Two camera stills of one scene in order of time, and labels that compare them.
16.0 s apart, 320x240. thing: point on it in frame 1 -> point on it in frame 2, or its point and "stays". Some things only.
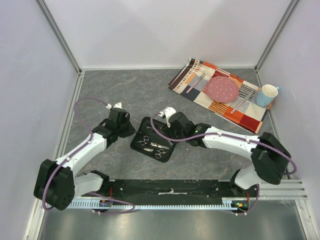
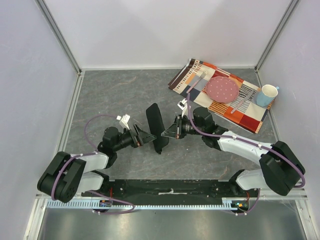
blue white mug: (267, 95) stays
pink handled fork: (203, 74) stays
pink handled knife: (242, 102) stays
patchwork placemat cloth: (191, 82) stays
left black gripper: (131, 130) -> (142, 137)
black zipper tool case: (147, 141) -> (157, 127)
